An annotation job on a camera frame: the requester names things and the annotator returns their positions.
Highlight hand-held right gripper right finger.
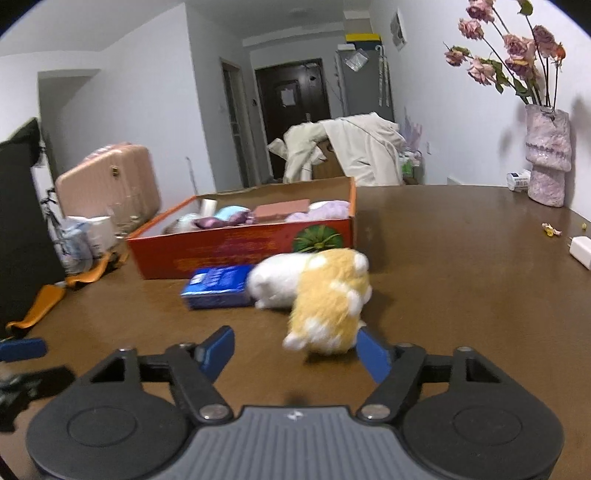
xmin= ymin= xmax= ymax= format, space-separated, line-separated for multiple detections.
xmin=357 ymin=325 xmax=502 ymax=423

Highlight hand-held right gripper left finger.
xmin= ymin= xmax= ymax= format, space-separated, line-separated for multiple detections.
xmin=88 ymin=325 xmax=235 ymax=423

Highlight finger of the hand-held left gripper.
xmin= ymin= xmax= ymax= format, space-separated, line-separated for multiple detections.
xmin=0 ymin=338 xmax=48 ymax=362
xmin=0 ymin=367 xmax=77 ymax=432

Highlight white and yellow plush toy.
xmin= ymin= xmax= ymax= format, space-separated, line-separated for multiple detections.
xmin=246 ymin=248 xmax=372 ymax=355

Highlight red cardboard box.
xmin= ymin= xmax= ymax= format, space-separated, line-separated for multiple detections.
xmin=126 ymin=176 xmax=358 ymax=281

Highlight mauve satin pouch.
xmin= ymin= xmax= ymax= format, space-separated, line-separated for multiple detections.
xmin=194 ymin=215 xmax=254 ymax=230

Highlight light blue fuzzy sock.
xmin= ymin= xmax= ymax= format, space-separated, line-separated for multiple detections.
xmin=215 ymin=206 xmax=252 ymax=225

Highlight blue tissue packet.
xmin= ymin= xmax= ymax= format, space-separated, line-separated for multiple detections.
xmin=181 ymin=264 xmax=254 ymax=310

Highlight white and blue packages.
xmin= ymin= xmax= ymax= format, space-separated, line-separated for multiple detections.
xmin=60 ymin=215 xmax=116 ymax=273

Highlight black monitor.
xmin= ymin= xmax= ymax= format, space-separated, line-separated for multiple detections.
xmin=0 ymin=117 xmax=68 ymax=326

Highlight pink sponge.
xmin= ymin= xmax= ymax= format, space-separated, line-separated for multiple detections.
xmin=253 ymin=199 xmax=311 ymax=221

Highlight clear glass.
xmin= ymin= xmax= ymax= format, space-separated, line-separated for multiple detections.
xmin=108 ymin=208 xmax=144 ymax=238

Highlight pink suitcase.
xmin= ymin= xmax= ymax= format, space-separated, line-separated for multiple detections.
xmin=54 ymin=143 xmax=162 ymax=232

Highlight brown cardboard box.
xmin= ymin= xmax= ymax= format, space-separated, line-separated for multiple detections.
xmin=311 ymin=141 xmax=347 ymax=181

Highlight cream coat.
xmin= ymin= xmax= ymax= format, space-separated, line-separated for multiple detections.
xmin=268 ymin=112 xmax=407 ymax=186

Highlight lavender flower bunch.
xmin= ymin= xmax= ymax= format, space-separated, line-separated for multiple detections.
xmin=402 ymin=108 xmax=423 ymax=160

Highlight white charger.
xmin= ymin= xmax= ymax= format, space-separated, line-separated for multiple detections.
xmin=569 ymin=235 xmax=591 ymax=269

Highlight dark door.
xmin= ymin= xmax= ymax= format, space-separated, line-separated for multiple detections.
xmin=254 ymin=58 xmax=331 ymax=178

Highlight grey refrigerator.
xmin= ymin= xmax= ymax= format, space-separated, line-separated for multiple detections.
xmin=335 ymin=44 xmax=395 ymax=123

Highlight pink textured vase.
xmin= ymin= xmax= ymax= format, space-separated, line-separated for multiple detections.
xmin=525 ymin=104 xmax=572 ymax=208

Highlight clear plastic bag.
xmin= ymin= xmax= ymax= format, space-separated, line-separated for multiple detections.
xmin=344 ymin=48 xmax=370 ymax=72

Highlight dried pink roses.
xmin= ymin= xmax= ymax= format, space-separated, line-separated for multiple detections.
xmin=443 ymin=0 xmax=566 ymax=107

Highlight orange strap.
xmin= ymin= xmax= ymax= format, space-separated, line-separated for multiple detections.
xmin=6 ymin=251 xmax=130 ymax=330

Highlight wall picture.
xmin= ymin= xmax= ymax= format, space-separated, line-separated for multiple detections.
xmin=390 ymin=9 xmax=408 ymax=49

